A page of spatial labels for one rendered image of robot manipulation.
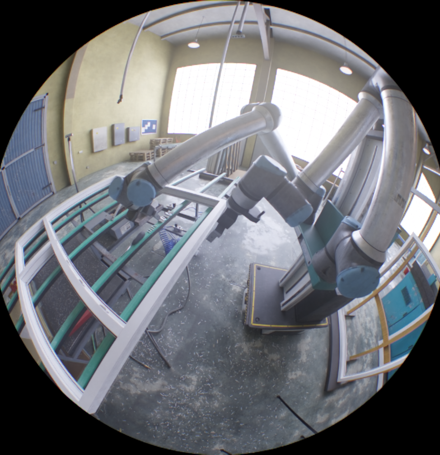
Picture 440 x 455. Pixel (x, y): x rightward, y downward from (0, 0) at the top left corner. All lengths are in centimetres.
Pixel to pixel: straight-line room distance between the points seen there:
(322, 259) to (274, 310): 78
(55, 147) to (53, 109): 159
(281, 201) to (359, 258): 28
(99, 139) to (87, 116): 134
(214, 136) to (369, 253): 54
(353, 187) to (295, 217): 67
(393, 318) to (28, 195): 1011
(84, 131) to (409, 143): 744
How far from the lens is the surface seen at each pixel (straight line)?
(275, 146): 78
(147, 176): 43
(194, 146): 43
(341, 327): 219
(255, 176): 38
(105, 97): 786
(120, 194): 59
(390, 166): 44
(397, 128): 46
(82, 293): 69
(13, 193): 685
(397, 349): 350
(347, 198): 99
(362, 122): 55
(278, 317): 132
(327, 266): 66
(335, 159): 50
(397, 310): 352
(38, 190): 680
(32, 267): 121
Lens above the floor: 142
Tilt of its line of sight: 38 degrees down
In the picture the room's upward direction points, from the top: 11 degrees clockwise
